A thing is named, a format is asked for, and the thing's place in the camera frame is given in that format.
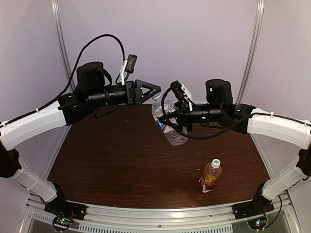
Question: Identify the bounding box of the amber tea bottle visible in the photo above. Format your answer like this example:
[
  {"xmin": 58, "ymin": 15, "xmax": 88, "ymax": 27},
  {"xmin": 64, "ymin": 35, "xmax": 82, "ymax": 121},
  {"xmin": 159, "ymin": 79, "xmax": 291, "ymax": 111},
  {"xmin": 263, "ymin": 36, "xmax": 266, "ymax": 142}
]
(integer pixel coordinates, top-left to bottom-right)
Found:
[{"xmin": 199, "ymin": 162, "xmax": 222, "ymax": 193}]

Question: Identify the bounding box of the right aluminium frame post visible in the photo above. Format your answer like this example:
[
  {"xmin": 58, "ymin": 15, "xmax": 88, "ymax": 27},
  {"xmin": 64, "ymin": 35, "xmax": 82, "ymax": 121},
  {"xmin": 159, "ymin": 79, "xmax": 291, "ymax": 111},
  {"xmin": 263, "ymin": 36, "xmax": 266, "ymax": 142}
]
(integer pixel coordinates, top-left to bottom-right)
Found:
[{"xmin": 236, "ymin": 0, "xmax": 264, "ymax": 104}]

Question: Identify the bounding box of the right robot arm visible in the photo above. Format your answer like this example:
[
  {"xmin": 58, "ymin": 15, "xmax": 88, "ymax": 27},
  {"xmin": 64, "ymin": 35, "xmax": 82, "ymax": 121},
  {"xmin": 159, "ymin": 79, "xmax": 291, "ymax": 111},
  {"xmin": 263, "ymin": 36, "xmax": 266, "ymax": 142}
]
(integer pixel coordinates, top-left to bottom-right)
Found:
[{"xmin": 160, "ymin": 79, "xmax": 311, "ymax": 215}]

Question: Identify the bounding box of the left black braided cable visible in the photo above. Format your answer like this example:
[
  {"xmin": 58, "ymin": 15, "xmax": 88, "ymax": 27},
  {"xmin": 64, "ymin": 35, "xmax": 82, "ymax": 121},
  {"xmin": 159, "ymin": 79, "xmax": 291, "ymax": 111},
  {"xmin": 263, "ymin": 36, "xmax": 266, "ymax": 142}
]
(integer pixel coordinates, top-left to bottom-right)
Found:
[{"xmin": 0, "ymin": 33, "xmax": 127, "ymax": 127}]

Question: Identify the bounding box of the front aluminium rail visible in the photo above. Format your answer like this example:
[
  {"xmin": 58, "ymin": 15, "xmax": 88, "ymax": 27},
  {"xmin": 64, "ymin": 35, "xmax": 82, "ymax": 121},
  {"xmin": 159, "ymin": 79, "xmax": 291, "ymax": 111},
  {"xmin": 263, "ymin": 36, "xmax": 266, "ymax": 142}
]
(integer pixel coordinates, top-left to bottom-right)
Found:
[{"xmin": 18, "ymin": 194, "xmax": 302, "ymax": 233}]

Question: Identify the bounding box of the right circuit board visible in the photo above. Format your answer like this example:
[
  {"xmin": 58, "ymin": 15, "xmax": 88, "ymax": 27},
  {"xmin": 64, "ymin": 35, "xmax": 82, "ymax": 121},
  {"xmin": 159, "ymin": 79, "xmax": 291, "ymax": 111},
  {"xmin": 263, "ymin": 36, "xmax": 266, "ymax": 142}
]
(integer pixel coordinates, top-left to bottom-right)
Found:
[{"xmin": 247, "ymin": 216, "xmax": 267, "ymax": 231}]

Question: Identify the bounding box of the white tea bottle cap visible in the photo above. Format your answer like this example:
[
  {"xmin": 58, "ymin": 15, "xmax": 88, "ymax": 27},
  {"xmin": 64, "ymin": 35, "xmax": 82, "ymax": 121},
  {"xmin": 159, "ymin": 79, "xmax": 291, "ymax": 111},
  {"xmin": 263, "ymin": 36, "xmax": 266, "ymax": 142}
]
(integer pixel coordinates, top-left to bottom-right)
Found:
[{"xmin": 211, "ymin": 159, "xmax": 221, "ymax": 169}]

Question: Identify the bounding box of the circuit board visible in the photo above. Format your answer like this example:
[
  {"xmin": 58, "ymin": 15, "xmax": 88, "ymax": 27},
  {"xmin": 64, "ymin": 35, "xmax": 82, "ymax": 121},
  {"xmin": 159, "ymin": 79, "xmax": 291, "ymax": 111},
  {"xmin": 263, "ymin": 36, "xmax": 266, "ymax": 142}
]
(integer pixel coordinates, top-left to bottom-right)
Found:
[
  {"xmin": 247, "ymin": 216, "xmax": 267, "ymax": 231},
  {"xmin": 52, "ymin": 216, "xmax": 74, "ymax": 231}
]

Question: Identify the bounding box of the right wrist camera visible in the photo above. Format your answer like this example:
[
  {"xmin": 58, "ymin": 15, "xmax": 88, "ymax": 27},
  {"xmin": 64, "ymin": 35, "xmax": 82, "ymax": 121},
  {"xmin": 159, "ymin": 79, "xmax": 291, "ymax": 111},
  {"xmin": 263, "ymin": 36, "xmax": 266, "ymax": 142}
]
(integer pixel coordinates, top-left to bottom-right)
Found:
[{"xmin": 170, "ymin": 81, "xmax": 195, "ymax": 112}]

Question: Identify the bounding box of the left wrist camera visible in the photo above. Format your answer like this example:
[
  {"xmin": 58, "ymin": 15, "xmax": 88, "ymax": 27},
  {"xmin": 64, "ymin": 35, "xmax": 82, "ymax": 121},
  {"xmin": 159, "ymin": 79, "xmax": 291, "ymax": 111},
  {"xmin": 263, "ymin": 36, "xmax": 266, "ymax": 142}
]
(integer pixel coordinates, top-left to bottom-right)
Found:
[{"xmin": 115, "ymin": 54, "xmax": 138, "ymax": 85}]

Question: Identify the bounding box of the clear water bottle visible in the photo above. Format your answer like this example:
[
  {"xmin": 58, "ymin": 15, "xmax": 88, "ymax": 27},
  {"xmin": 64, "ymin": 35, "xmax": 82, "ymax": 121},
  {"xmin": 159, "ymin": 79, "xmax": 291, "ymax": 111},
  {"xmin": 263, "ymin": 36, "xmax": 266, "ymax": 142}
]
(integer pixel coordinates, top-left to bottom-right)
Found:
[{"xmin": 152, "ymin": 93, "xmax": 189, "ymax": 147}]

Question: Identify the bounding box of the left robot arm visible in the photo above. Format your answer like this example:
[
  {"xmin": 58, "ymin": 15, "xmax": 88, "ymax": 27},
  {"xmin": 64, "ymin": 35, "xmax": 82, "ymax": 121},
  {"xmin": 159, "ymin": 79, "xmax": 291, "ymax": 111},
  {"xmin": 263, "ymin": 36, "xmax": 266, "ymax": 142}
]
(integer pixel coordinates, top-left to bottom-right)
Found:
[{"xmin": 0, "ymin": 62, "xmax": 161, "ymax": 216}]

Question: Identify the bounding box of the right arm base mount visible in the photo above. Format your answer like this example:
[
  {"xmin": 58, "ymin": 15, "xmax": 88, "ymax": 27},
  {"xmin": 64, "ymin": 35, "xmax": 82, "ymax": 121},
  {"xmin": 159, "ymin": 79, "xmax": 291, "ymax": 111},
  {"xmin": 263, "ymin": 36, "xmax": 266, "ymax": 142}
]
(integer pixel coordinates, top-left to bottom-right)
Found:
[{"xmin": 232, "ymin": 182, "xmax": 274, "ymax": 220}]

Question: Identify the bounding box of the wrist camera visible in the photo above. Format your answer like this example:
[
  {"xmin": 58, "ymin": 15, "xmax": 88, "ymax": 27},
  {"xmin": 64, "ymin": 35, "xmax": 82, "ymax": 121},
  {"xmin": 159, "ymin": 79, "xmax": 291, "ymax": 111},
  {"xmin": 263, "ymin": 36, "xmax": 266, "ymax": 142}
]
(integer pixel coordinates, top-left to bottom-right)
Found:
[
  {"xmin": 115, "ymin": 54, "xmax": 138, "ymax": 85},
  {"xmin": 170, "ymin": 81, "xmax": 195, "ymax": 112}
]

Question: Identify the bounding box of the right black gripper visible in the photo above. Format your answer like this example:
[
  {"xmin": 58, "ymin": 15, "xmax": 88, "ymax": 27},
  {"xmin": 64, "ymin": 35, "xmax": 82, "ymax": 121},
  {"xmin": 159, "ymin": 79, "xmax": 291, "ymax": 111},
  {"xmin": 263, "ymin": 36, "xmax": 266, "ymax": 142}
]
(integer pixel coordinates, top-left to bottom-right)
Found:
[{"xmin": 159, "ymin": 100, "xmax": 225, "ymax": 132}]

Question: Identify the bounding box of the black braided cable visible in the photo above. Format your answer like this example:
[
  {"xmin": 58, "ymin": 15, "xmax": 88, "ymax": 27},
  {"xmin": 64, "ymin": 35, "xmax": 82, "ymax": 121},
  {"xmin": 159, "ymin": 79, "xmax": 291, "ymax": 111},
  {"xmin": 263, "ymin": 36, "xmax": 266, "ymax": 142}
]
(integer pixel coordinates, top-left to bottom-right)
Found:
[
  {"xmin": 0, "ymin": 33, "xmax": 127, "ymax": 127},
  {"xmin": 161, "ymin": 87, "xmax": 311, "ymax": 140}
]

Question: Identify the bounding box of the right black braided cable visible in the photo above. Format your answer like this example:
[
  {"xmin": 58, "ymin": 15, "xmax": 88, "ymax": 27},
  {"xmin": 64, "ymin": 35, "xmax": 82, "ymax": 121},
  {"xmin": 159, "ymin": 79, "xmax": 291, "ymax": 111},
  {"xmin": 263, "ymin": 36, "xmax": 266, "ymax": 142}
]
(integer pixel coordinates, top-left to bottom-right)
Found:
[{"xmin": 161, "ymin": 87, "xmax": 311, "ymax": 140}]

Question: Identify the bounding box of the left aluminium frame post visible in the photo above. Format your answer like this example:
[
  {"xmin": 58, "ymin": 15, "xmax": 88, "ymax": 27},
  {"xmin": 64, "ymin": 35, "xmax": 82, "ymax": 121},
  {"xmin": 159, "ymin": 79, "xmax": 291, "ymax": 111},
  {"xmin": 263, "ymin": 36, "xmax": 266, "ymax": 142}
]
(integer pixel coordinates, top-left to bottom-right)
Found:
[{"xmin": 51, "ymin": 0, "xmax": 75, "ymax": 95}]

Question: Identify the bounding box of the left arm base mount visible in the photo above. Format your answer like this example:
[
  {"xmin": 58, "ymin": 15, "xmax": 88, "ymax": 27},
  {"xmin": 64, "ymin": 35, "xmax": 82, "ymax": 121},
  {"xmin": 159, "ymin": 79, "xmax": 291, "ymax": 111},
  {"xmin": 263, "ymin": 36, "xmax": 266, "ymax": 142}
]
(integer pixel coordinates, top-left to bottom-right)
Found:
[{"xmin": 44, "ymin": 183, "xmax": 86, "ymax": 220}]

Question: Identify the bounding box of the left circuit board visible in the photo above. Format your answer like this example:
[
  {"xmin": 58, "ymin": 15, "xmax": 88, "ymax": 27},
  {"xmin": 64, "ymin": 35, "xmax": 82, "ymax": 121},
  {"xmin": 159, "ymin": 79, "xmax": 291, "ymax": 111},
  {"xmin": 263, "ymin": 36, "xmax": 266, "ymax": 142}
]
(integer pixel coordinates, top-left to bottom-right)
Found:
[{"xmin": 52, "ymin": 216, "xmax": 74, "ymax": 231}]

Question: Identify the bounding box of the aluminium frame post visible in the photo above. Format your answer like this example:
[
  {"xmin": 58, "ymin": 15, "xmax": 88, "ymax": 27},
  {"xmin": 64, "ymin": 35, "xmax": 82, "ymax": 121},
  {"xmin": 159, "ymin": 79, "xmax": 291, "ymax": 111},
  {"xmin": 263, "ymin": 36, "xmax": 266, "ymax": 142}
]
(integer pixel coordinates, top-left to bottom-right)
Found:
[
  {"xmin": 236, "ymin": 0, "xmax": 264, "ymax": 104},
  {"xmin": 51, "ymin": 0, "xmax": 75, "ymax": 95}
]

